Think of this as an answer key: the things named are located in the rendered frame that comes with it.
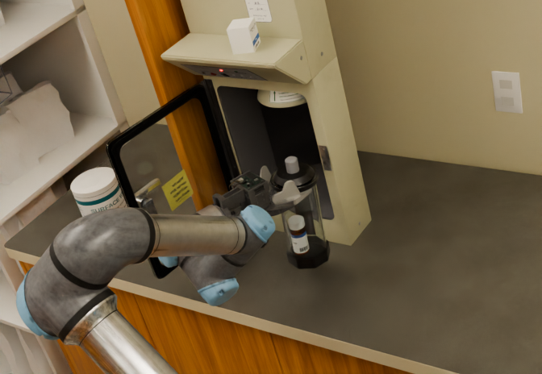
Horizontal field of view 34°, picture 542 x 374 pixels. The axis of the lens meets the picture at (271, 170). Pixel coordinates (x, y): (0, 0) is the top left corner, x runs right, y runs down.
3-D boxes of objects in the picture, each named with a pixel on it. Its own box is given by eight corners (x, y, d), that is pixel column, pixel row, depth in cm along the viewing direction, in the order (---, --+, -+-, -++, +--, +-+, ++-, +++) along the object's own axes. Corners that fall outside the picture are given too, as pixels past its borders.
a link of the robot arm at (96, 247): (77, 184, 141) (259, 195, 181) (41, 231, 146) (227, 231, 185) (110, 239, 136) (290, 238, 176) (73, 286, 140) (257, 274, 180)
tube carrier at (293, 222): (311, 233, 216) (298, 158, 205) (340, 251, 208) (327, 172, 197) (277, 254, 211) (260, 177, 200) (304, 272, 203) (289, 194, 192)
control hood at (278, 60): (200, 69, 215) (189, 32, 209) (313, 79, 196) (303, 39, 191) (171, 93, 207) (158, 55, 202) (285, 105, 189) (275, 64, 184)
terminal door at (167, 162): (243, 214, 234) (202, 81, 214) (158, 282, 218) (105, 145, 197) (241, 214, 235) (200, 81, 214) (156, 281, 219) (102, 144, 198)
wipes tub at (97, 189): (108, 205, 264) (91, 163, 256) (140, 212, 256) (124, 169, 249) (78, 231, 255) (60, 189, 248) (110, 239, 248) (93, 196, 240)
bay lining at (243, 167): (298, 153, 249) (269, 39, 231) (380, 164, 234) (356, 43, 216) (250, 203, 233) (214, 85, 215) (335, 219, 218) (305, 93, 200)
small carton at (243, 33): (239, 44, 197) (232, 19, 193) (260, 42, 195) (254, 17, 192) (233, 54, 193) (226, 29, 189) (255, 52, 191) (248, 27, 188)
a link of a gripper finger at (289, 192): (311, 177, 191) (269, 189, 190) (315, 200, 194) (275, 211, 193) (307, 171, 194) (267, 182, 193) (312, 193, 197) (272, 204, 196)
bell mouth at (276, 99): (281, 69, 226) (277, 50, 223) (341, 74, 216) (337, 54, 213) (243, 104, 215) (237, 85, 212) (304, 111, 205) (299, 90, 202)
